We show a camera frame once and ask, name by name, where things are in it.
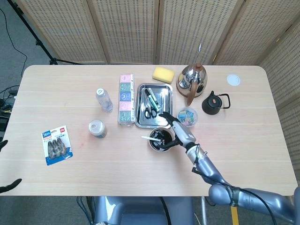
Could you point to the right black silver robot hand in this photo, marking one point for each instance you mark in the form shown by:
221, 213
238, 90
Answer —
184, 134

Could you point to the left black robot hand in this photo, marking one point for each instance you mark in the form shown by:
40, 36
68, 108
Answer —
3, 144

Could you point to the white plastic spoon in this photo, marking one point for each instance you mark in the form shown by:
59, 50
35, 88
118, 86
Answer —
151, 138

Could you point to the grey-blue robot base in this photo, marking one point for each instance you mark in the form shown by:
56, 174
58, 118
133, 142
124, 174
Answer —
140, 211

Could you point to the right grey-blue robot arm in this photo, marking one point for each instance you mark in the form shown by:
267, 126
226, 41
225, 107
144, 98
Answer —
211, 168

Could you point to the white bowl of dark liquid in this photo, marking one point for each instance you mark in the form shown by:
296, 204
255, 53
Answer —
161, 134

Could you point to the clear jar of binder clips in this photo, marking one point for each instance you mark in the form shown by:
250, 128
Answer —
188, 116

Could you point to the small black teapot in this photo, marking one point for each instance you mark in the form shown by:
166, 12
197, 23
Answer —
212, 104

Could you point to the stainless steel tray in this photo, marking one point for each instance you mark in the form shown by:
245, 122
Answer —
166, 96

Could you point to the teal and white marker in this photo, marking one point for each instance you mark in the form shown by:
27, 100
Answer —
153, 100

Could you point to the blue hook blister package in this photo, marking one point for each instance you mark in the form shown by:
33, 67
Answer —
57, 145

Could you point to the steel gooseneck kettle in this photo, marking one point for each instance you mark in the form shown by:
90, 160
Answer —
192, 79

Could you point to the yellow sponge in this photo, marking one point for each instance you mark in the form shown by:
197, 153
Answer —
163, 74

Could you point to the colourful tissue pack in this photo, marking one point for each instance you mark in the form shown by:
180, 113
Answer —
126, 100

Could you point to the white round table grommet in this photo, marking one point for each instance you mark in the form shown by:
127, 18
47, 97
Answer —
233, 80

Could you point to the clear plastic water bottle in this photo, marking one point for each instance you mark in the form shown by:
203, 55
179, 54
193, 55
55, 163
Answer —
104, 102

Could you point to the small jar white lid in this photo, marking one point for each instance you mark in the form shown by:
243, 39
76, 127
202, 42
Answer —
96, 129

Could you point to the black tripod stand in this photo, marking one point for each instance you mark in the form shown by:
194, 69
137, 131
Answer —
38, 43

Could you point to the woven folding screen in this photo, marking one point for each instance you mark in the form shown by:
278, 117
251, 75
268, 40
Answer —
129, 30

